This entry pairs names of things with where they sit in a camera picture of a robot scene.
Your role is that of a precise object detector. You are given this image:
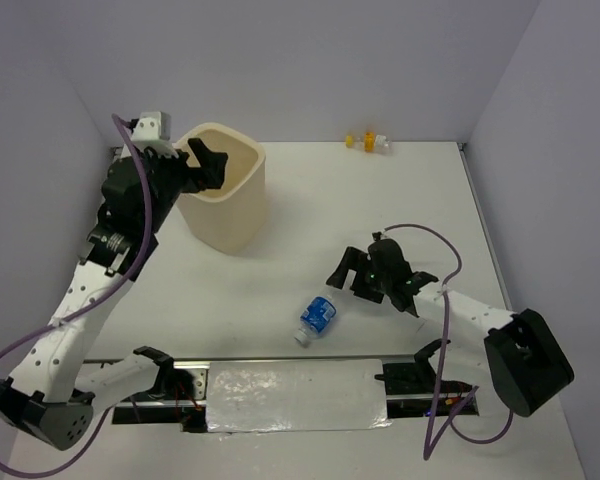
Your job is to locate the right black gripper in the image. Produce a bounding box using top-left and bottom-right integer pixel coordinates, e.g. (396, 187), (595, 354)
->
(327, 246), (392, 304)

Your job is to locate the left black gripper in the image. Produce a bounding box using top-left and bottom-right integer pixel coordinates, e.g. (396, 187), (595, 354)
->
(131, 139), (228, 233)

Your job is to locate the blue label plastic bottle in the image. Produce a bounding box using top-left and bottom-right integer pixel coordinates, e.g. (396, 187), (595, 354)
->
(294, 287), (338, 348)

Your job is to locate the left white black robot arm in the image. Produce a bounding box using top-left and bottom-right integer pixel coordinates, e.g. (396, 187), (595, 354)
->
(0, 138), (229, 451)

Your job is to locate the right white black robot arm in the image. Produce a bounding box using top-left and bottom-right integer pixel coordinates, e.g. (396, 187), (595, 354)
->
(326, 237), (575, 417)

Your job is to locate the cream plastic bin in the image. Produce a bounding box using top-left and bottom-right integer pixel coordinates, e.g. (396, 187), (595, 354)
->
(174, 122), (268, 255)

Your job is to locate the yellow label plastic bottle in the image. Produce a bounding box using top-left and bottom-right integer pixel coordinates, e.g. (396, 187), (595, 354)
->
(345, 131), (392, 154)

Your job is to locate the silver foil sheet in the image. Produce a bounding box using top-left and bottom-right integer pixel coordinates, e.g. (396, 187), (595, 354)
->
(206, 359), (390, 433)

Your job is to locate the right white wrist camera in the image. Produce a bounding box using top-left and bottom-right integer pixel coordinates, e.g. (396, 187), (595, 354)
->
(372, 231), (388, 242)

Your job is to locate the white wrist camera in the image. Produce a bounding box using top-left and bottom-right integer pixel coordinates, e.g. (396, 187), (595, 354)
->
(131, 111), (174, 155)
(372, 231), (388, 242)

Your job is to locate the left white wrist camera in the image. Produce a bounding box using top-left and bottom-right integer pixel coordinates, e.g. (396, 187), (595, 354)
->
(131, 111), (174, 155)

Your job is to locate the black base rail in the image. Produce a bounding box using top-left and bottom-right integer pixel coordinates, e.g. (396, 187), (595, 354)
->
(112, 353), (481, 434)

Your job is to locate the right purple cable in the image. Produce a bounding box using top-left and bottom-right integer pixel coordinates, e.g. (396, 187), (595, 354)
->
(382, 222), (514, 461)

